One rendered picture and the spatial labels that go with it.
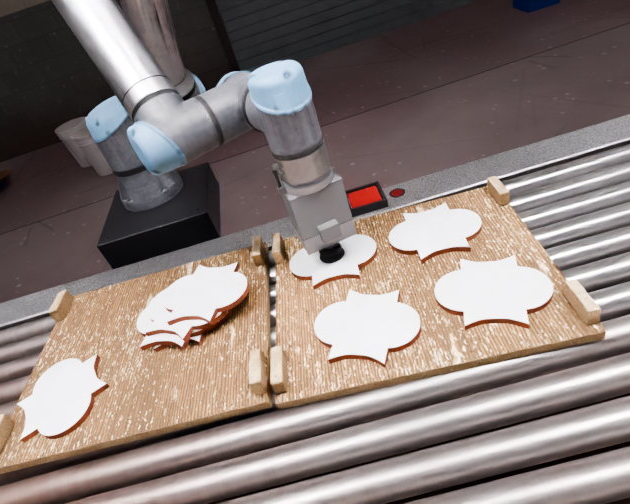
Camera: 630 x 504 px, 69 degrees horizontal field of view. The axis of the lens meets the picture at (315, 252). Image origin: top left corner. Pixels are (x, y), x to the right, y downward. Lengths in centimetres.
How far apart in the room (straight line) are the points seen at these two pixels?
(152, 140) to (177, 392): 35
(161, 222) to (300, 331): 50
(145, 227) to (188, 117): 46
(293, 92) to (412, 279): 32
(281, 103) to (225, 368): 37
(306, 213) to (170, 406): 33
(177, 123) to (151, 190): 49
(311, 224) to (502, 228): 30
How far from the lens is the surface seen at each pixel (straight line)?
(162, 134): 65
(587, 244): 78
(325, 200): 67
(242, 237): 95
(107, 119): 108
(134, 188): 113
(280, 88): 59
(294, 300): 72
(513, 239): 76
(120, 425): 71
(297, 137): 61
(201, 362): 71
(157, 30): 100
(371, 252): 75
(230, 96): 68
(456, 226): 77
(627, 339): 67
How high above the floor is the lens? 142
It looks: 37 degrees down
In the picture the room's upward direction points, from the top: 19 degrees counter-clockwise
